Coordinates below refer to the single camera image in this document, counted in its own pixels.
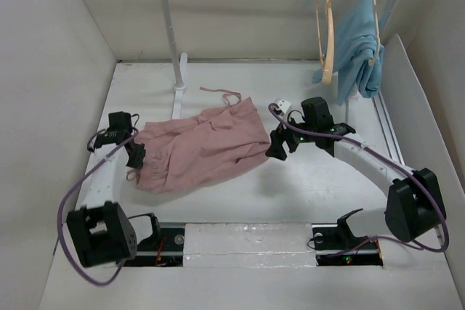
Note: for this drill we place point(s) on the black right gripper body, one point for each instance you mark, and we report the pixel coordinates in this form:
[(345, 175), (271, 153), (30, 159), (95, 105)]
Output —
[(293, 136)]

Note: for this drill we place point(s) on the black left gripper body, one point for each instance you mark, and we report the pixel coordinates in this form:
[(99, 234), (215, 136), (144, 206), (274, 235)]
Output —
[(136, 156)]

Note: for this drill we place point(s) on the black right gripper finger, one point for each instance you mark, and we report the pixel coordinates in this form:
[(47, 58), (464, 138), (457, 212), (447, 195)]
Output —
[(279, 152), (270, 151)]

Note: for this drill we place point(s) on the pink trousers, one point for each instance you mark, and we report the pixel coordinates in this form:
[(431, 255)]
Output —
[(216, 145)]

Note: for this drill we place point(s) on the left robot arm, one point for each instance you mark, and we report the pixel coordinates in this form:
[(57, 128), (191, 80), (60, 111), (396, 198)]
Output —
[(100, 230)]

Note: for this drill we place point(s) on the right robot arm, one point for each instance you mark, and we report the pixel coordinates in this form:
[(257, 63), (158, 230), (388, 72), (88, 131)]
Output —
[(415, 213)]

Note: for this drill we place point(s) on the empty wooden hanger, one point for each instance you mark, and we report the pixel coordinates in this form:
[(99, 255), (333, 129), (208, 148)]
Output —
[(327, 50)]

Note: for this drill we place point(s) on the wooden hanger with blue cloth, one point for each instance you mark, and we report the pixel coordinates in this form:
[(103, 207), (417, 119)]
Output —
[(376, 27)]

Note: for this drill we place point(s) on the light blue garment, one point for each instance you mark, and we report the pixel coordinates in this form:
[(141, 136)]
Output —
[(358, 59)]

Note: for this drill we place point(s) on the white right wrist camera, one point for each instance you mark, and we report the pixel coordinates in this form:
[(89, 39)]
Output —
[(282, 107)]

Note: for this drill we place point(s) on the aluminium rail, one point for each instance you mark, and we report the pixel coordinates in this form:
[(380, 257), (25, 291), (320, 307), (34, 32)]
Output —
[(254, 246)]

